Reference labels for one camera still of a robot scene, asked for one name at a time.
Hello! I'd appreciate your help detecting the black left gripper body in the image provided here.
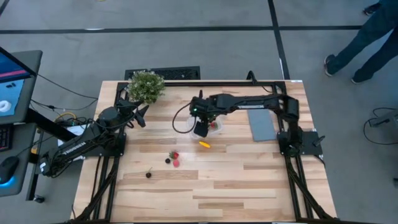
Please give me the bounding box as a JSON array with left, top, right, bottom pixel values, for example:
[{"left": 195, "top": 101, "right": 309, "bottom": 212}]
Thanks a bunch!
[{"left": 116, "top": 98, "right": 138, "bottom": 127}]

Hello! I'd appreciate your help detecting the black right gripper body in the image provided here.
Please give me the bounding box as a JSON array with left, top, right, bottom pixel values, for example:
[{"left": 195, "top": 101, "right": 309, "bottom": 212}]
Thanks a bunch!
[{"left": 189, "top": 90, "right": 219, "bottom": 123}]

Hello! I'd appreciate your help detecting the clear plastic tupperware container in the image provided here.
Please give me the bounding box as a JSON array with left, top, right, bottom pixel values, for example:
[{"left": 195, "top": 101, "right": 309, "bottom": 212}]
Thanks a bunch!
[{"left": 185, "top": 113, "right": 225, "bottom": 140}]

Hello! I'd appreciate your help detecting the grey tupperware lid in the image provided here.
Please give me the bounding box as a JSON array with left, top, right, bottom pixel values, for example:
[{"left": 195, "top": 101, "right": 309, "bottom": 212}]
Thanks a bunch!
[{"left": 248, "top": 108, "right": 278, "bottom": 142}]

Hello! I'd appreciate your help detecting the green potted plant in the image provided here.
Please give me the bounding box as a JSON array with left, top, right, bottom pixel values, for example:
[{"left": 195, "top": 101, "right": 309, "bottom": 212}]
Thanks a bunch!
[{"left": 126, "top": 70, "right": 166, "bottom": 105}]

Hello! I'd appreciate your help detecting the black floor vent grille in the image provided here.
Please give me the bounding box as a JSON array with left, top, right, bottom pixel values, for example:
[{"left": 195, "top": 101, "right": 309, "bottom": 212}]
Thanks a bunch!
[{"left": 124, "top": 65, "right": 201, "bottom": 81}]

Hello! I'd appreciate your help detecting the black desk stand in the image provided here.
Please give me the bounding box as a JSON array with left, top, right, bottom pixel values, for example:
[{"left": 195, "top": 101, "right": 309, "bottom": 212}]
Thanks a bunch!
[{"left": 25, "top": 108, "right": 77, "bottom": 203}]

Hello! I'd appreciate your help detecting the grey computer desk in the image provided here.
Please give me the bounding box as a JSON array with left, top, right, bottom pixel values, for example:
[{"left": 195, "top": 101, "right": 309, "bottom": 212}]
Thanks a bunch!
[{"left": 0, "top": 123, "right": 38, "bottom": 197}]

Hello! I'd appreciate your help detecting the computer monitor with blue screen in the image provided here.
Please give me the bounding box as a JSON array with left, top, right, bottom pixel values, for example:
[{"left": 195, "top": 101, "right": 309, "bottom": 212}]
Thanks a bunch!
[{"left": 0, "top": 46, "right": 44, "bottom": 125}]

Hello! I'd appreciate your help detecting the black keyboard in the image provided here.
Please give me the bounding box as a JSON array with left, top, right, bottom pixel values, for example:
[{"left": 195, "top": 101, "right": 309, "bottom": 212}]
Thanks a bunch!
[{"left": 0, "top": 124, "right": 13, "bottom": 152}]

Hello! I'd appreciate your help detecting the black computer mouse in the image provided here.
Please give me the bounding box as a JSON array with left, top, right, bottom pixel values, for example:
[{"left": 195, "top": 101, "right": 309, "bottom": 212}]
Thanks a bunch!
[{"left": 0, "top": 156, "right": 20, "bottom": 184}]

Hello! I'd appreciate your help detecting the black aluminium table frame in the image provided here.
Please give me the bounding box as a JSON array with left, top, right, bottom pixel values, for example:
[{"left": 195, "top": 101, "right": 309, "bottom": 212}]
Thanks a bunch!
[{"left": 70, "top": 80, "right": 341, "bottom": 224}]

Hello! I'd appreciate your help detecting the black right camera cable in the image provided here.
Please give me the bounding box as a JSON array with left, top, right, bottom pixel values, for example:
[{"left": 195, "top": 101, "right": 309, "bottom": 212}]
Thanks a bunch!
[{"left": 172, "top": 101, "right": 198, "bottom": 134}]

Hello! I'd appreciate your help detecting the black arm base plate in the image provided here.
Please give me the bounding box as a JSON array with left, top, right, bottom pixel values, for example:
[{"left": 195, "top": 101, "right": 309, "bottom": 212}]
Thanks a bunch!
[
  {"left": 82, "top": 133, "right": 127, "bottom": 158},
  {"left": 277, "top": 130, "right": 326, "bottom": 156}
]

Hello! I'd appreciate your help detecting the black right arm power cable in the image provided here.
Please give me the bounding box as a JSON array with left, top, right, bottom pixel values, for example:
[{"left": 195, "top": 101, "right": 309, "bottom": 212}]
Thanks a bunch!
[{"left": 247, "top": 70, "right": 274, "bottom": 94}]

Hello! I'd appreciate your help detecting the yellow cable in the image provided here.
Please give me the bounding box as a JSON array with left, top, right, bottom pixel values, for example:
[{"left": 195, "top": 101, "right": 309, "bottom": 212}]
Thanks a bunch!
[{"left": 54, "top": 111, "right": 77, "bottom": 123}]

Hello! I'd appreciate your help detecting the black floor cable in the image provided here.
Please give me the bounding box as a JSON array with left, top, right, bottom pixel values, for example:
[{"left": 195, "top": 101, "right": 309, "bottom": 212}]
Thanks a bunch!
[
  {"left": 363, "top": 107, "right": 398, "bottom": 146},
  {"left": 30, "top": 98, "right": 99, "bottom": 112},
  {"left": 36, "top": 73, "right": 99, "bottom": 100}
]

